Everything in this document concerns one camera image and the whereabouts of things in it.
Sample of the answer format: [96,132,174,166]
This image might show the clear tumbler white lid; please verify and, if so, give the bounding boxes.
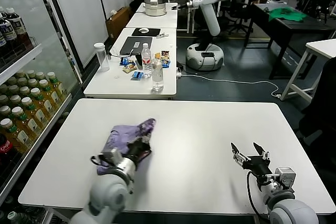
[94,42,110,72]

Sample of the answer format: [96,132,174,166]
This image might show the glass door drinks cooler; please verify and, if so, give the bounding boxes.
[0,0,85,224]

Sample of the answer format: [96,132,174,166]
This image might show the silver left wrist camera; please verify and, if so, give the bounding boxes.
[101,148,120,166]

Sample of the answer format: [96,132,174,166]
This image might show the red label water bottle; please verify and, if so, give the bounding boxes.
[141,42,153,78]

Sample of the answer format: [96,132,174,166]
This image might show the white side table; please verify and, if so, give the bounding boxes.
[280,39,336,102]

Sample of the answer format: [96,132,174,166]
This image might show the white humanoid robot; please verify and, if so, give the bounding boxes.
[172,0,234,72]

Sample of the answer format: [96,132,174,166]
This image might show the green cloth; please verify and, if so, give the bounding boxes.
[268,8,307,23]

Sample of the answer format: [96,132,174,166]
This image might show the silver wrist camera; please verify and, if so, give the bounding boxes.
[274,167,296,189]
[101,148,120,166]

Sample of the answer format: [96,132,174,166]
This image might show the black laptop cable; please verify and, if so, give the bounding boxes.
[108,47,124,58]

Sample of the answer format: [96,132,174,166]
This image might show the green cap bottle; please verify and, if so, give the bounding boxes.
[6,210,32,224]

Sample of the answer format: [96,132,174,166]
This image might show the purple t-shirt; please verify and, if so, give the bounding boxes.
[96,118,158,176]

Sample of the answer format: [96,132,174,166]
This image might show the steel steamer pot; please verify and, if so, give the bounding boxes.
[144,0,167,17]

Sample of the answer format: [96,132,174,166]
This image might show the red label cola bottle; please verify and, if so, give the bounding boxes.
[0,134,14,162]

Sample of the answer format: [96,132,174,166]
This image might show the clear bottle white cap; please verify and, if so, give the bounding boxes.
[151,58,164,92]

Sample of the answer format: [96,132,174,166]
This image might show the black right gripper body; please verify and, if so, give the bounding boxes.
[242,156,272,177]

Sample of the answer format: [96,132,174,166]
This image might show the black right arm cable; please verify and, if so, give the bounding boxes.
[246,170,271,221]

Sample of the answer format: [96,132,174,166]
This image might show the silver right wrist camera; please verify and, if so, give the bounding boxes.
[274,167,296,189]

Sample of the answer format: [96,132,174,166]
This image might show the black closed laptop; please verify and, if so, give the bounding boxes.
[120,37,153,56]

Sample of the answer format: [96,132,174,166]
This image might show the white power cable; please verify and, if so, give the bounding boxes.
[181,73,281,98]

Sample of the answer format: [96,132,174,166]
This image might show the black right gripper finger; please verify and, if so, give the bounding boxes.
[230,142,250,168]
[253,142,271,161]

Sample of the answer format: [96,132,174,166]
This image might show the brown cardboard box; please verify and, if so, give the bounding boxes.
[106,7,132,40]

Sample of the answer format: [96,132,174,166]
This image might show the beige snack packet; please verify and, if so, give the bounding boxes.
[122,62,137,74]

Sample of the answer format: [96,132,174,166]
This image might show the black office chair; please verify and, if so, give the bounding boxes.
[228,0,260,36]
[299,56,336,175]

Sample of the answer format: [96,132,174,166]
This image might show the black table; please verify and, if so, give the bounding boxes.
[250,3,336,80]

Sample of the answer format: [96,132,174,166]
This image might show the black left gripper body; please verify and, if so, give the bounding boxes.
[127,137,153,163]

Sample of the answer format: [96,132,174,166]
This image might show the black mouse pad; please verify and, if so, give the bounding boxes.
[131,28,161,38]

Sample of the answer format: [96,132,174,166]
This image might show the dark tea bottle white cap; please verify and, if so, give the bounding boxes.
[5,7,27,50]
[0,12,17,55]

